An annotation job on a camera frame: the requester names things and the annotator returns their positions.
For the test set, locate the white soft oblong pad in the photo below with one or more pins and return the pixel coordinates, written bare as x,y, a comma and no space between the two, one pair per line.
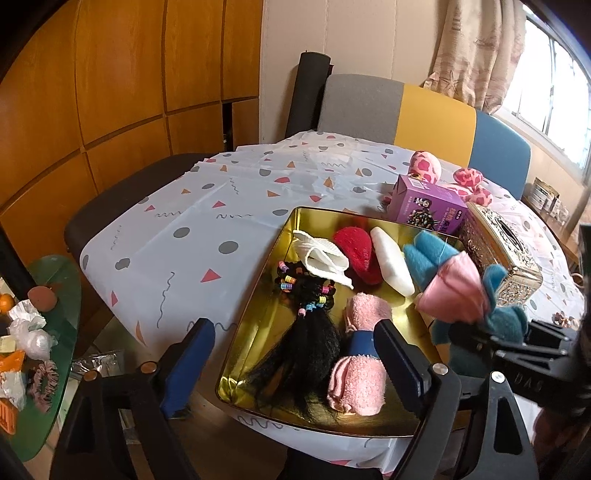
392,263

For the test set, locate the red fuzzy pad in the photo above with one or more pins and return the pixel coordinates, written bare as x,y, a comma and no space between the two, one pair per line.
356,244

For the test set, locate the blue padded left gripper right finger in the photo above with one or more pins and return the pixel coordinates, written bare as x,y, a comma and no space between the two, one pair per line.
406,365

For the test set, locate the white knitted cloth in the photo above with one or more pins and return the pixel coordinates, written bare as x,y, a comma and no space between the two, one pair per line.
322,258

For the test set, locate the left patterned curtain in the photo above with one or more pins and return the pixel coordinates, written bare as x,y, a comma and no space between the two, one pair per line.
480,47

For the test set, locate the dark bench seat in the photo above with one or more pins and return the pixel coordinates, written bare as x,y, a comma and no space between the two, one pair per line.
116,200

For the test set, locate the patterned white tablecloth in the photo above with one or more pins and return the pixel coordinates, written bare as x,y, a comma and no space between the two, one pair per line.
193,248

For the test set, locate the gold metal tray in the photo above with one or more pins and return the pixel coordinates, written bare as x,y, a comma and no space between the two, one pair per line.
267,316

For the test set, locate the purple snack box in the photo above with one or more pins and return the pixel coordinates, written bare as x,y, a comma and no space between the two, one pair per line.
424,205

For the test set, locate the wooden cabinet wall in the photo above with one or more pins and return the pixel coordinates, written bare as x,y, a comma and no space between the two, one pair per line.
106,88

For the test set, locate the grey yellow blue chair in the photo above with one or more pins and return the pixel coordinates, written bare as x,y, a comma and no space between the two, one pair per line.
414,118

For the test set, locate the pink towel blue band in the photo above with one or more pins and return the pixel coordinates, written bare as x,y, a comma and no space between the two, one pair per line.
358,380

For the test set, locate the window with bars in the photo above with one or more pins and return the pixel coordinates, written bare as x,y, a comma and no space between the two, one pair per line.
549,95

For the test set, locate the ornate silver tissue box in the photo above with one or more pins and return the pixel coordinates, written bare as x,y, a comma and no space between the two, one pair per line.
490,240

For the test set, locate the pink spotted plush toy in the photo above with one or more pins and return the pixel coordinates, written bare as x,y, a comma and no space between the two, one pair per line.
468,183

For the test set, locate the black rolled mat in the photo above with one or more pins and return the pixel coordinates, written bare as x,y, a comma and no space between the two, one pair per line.
313,71

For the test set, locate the black hair extension with beads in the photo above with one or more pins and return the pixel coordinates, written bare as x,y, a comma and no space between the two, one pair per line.
296,370

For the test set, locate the blue and pink plush toy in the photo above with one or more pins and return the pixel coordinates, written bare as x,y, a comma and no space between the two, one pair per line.
453,290

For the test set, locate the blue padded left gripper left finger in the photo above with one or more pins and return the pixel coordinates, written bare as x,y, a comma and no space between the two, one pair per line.
182,363

